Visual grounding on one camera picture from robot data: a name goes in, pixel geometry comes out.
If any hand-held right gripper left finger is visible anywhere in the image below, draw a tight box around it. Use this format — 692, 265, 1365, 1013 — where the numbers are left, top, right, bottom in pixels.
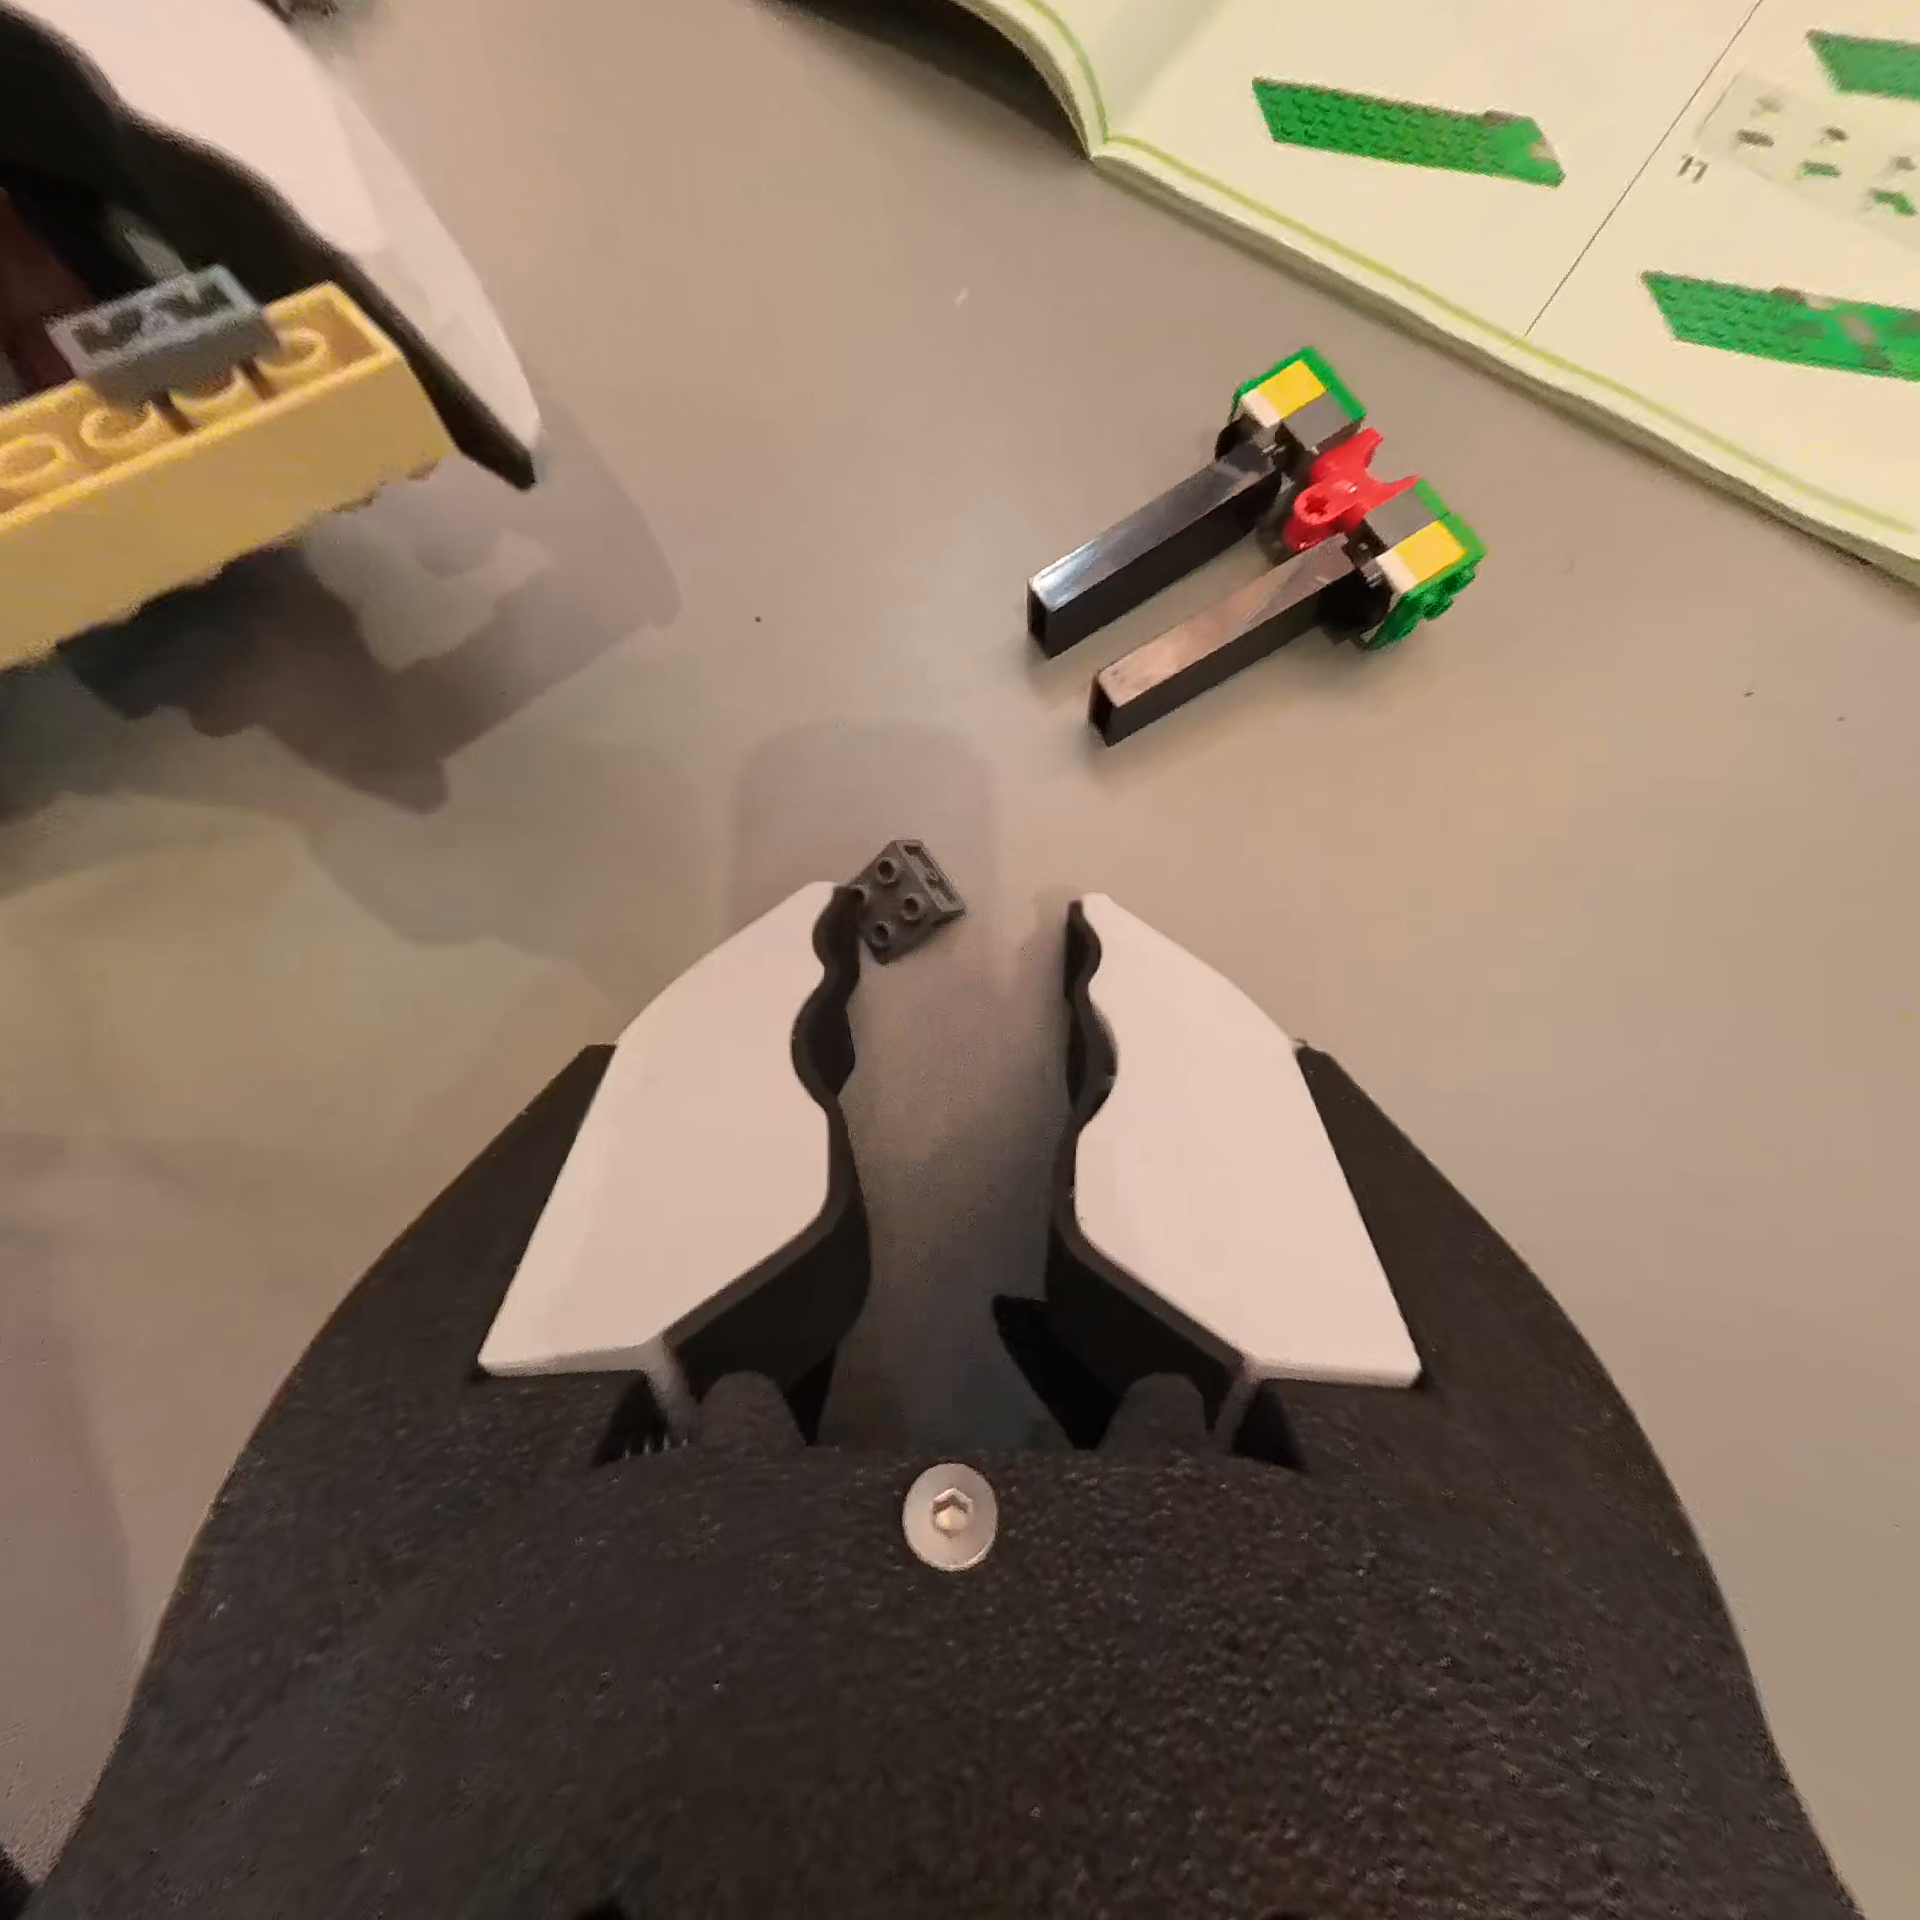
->
477, 882, 875, 1434

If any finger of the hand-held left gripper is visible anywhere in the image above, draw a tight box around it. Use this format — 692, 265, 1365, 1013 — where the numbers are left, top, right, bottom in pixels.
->
0, 0, 541, 492

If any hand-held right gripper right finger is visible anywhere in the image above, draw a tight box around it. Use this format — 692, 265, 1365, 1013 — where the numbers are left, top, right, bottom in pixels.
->
989, 895, 1424, 1452

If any light grey toy brick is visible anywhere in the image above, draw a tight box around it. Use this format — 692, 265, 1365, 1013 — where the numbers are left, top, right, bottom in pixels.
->
46, 268, 281, 404

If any long yellow toy brick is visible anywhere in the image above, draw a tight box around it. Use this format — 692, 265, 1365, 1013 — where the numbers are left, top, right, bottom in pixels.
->
0, 282, 460, 670

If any dark grey toy brick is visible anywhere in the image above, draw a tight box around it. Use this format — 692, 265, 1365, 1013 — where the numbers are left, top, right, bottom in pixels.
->
857, 839, 966, 966

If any black green red brick assembly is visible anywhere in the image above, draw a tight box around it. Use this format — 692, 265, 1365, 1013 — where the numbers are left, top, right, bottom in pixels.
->
1027, 347, 1489, 747

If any green instruction booklet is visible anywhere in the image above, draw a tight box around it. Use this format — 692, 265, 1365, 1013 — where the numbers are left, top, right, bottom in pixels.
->
961, 0, 1920, 588

